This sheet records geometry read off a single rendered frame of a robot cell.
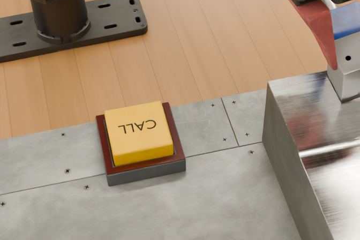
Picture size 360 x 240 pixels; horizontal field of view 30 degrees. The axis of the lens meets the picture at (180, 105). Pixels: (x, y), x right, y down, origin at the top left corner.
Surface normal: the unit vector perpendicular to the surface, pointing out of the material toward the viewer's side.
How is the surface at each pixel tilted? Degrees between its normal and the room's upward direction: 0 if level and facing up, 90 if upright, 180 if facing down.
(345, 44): 16
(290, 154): 90
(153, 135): 0
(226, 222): 0
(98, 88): 0
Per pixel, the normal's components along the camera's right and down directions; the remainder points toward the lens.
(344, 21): -0.18, -0.46
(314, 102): -0.03, -0.66
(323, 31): 0.25, 0.75
